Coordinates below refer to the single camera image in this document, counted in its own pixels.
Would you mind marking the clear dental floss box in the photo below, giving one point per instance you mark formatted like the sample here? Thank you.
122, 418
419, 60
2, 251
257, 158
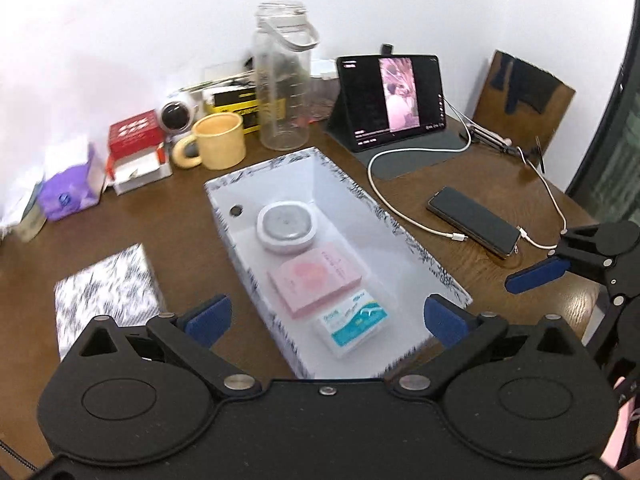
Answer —
351, 321

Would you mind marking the brown wooden chair back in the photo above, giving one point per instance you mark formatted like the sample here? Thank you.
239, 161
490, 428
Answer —
521, 102

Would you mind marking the purple tissue pack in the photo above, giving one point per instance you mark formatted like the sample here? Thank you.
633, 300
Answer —
74, 189

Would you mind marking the floral box lid XIEFURN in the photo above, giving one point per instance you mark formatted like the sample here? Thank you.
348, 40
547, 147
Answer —
122, 286

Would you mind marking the tablet with grey cover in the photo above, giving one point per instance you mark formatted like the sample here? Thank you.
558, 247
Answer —
390, 113

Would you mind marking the pink heart cosmetic box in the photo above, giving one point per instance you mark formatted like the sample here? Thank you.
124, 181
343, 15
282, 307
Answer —
312, 279

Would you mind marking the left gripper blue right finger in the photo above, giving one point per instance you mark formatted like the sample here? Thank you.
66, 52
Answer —
467, 339

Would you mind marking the green tape roll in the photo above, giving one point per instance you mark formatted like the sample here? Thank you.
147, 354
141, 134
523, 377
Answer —
33, 218

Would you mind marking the yellow ceramic mug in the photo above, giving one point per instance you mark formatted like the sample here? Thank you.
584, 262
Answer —
216, 141

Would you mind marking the black smartphone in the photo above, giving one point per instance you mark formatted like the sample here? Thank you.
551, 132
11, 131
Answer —
475, 221

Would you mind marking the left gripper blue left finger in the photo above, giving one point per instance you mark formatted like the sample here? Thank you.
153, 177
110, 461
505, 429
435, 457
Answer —
186, 341

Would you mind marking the yellow black box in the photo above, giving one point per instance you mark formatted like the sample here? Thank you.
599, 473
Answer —
245, 101

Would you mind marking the open floral white box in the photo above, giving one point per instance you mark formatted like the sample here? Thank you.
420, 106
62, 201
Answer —
394, 268

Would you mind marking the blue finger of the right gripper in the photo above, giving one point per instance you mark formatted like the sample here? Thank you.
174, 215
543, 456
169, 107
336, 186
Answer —
537, 274

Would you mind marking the white round camera gadget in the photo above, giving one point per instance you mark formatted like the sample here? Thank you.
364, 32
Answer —
177, 114

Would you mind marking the clear plastic water bottle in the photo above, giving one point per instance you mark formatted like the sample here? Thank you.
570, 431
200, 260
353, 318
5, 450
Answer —
282, 46

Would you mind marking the white round compact case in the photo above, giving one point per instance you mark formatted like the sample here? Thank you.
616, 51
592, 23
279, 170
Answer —
287, 227

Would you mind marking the red and white carton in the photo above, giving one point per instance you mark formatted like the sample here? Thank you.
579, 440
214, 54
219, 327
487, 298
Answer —
137, 155

